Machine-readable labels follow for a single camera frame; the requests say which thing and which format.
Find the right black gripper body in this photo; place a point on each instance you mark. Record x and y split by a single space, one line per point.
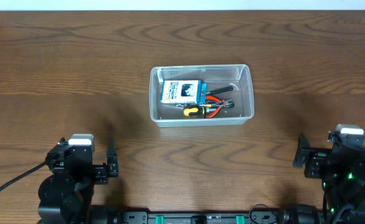
315 160

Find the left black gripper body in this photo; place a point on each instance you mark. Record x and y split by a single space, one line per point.
98 171

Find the thin black yellow screwdriver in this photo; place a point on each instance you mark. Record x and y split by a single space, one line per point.
228 104

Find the red handled pliers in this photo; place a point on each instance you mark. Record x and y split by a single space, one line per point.
213 105

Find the blue white screwdriver box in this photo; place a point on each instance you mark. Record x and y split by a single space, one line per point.
183 92

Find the stubby yellow black screwdriver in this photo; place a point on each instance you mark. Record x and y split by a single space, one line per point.
197 111

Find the clear plastic container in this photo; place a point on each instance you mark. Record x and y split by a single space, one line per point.
215 76

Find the small black orange hammer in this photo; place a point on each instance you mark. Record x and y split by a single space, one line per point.
220 90

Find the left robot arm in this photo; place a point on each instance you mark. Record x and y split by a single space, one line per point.
66 196

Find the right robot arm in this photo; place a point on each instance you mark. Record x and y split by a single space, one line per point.
345 194

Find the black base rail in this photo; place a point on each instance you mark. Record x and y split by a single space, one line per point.
260 213

